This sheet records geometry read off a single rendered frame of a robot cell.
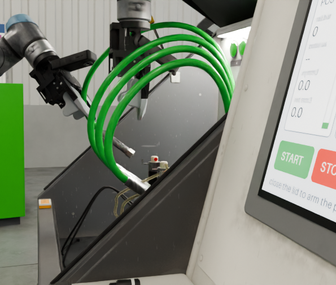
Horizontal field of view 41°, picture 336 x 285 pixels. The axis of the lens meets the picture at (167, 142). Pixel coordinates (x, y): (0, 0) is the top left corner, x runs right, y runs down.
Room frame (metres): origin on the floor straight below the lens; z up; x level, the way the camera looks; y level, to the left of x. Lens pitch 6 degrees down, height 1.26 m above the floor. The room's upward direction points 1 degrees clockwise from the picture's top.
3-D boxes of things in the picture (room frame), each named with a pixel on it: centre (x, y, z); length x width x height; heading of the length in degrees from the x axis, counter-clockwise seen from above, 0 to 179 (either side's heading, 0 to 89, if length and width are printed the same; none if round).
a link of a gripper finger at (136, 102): (1.00, 0.08, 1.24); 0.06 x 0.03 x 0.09; 106
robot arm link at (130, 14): (1.01, 0.08, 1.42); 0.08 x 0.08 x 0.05
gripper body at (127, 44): (1.01, 0.09, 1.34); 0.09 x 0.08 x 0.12; 106
